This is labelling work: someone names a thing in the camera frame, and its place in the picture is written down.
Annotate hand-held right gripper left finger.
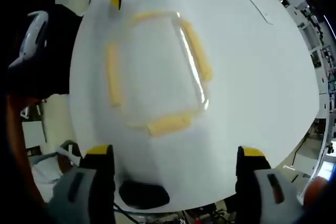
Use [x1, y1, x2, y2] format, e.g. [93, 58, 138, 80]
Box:
[48, 144, 117, 224]

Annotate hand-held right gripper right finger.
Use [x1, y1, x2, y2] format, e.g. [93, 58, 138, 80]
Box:
[235, 145, 307, 224]

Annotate clear storage box yellow latches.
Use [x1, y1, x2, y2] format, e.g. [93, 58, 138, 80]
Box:
[104, 9, 215, 138]

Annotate person's right hand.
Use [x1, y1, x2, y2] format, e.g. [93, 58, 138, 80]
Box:
[301, 176, 330, 209]

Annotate white office chair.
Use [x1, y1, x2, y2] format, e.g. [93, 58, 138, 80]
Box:
[30, 140, 82, 184]

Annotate black oval pad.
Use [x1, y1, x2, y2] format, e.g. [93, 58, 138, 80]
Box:
[119, 180, 171, 207]

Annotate operator in black shirt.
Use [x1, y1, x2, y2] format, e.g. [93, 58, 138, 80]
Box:
[7, 0, 89, 99]

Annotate white chest-worn device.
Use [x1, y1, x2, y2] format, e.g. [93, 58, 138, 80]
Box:
[20, 10, 50, 61]

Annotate thin dark gripper cable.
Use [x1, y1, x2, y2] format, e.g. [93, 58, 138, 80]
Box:
[112, 202, 148, 218]

